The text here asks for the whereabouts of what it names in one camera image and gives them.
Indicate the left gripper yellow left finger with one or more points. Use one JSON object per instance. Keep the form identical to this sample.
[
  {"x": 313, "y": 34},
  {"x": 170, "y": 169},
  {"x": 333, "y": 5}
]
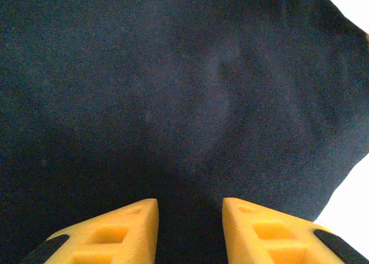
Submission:
[{"x": 127, "y": 235}]

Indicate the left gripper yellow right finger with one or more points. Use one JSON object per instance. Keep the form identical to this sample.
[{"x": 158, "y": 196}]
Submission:
[{"x": 259, "y": 238}]

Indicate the black t-shirt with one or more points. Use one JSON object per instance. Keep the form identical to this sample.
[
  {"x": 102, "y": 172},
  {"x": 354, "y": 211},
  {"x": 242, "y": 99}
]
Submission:
[{"x": 144, "y": 88}]

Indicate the floral print tablecloth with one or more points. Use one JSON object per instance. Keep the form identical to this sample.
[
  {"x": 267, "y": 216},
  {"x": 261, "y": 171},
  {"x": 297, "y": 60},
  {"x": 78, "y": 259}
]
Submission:
[{"x": 351, "y": 195}]

